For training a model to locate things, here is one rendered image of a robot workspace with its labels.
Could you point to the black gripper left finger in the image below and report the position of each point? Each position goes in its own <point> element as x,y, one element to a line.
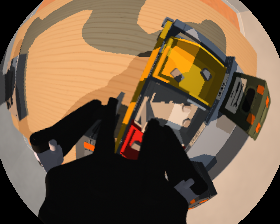
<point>52,144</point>

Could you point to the orange bar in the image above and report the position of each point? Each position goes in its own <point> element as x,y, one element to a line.
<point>141,82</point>

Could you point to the dark grey shelf rack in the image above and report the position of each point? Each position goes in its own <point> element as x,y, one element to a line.
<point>221,141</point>

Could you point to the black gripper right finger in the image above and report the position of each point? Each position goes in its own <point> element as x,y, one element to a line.
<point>180,171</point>

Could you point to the yellow bin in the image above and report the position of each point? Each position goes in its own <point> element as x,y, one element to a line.
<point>190,58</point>

